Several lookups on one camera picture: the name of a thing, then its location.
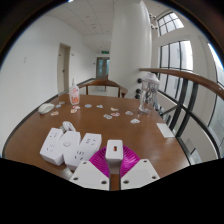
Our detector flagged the clear plastic water bottle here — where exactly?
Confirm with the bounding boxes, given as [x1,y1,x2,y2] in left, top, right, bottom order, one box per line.
[138,72,161,115]

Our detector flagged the glass double door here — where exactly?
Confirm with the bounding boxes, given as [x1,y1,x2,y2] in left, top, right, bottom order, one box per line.
[95,56,111,80]

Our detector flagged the wooden chair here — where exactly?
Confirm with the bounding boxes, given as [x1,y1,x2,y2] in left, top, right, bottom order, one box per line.
[77,78,129,99]

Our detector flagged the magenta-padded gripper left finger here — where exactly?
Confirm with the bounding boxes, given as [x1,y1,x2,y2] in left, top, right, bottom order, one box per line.
[69,148,110,192]

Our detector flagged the white charger block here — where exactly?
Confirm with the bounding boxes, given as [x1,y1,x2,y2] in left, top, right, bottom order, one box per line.
[104,139,124,175]

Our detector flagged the white orange-label pump bottle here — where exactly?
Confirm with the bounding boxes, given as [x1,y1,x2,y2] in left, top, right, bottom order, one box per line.
[68,78,81,106]

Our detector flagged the white power strip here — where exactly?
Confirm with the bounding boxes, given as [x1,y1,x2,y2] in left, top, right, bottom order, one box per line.
[39,127,103,172]

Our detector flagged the tall gridded window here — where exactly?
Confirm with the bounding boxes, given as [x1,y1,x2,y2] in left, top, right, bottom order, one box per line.
[159,40,194,101]

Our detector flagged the white power strip plug cable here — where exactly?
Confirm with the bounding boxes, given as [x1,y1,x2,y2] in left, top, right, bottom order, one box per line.
[59,120,77,133]

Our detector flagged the wooden handrail with black balusters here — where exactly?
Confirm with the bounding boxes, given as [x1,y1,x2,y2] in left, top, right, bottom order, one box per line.
[134,67,224,166]

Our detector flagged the small gridded upper window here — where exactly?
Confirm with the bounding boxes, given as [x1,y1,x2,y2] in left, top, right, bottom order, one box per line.
[156,11,185,37]

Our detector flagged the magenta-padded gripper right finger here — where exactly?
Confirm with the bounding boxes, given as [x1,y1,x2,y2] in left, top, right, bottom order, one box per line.
[120,145,161,191]

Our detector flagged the beige side door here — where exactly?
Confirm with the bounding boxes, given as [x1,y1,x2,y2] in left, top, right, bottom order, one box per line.
[56,43,72,96]

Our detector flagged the white computer mouse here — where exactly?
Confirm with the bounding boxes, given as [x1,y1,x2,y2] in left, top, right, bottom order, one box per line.
[37,102,55,115]

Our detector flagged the white paper sheet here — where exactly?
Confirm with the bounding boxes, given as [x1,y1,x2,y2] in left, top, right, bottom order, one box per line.
[155,122,176,139]

